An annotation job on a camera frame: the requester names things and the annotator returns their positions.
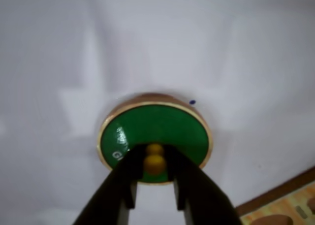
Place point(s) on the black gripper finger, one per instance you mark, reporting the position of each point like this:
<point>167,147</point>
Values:
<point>204,200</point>
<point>118,185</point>

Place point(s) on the green round puzzle piece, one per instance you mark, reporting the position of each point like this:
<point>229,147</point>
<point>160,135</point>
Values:
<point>160,121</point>

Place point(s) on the wooden shape puzzle board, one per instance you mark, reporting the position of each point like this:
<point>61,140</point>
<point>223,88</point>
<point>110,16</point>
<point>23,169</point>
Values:
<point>283,205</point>

